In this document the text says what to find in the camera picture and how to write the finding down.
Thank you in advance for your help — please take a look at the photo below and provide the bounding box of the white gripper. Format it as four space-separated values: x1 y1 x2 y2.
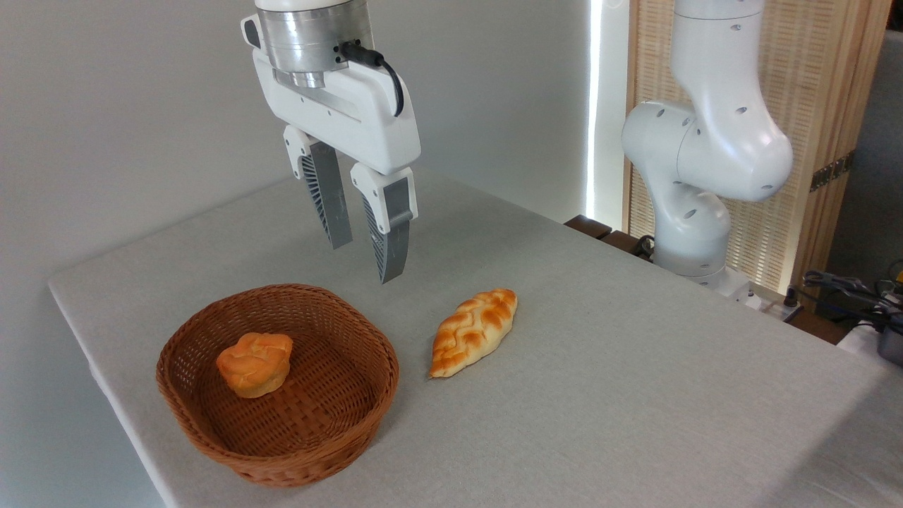
241 13 423 285

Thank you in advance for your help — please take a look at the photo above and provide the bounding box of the round golden bread roll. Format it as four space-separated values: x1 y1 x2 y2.
215 332 294 399

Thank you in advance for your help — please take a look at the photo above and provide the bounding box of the braided golden bread loaf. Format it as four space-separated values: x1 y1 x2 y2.
428 288 519 380

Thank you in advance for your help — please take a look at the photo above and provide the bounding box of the brown wicker basket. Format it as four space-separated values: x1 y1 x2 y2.
156 284 401 489

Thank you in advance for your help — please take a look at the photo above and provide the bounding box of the dark brown wooden furniture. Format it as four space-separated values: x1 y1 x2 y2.
564 214 657 263

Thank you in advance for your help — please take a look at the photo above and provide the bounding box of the grey tablecloth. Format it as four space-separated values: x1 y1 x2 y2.
47 164 903 508

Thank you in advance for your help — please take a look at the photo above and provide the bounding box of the white power strip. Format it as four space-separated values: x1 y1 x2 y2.
749 293 804 323

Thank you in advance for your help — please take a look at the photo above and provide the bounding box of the light wooden slatted screen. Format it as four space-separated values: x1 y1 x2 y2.
624 0 894 294

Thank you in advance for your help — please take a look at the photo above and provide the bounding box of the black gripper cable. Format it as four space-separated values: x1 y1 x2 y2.
337 41 406 119

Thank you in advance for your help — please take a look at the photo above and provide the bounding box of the black cable bundle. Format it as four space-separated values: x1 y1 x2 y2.
801 262 903 322

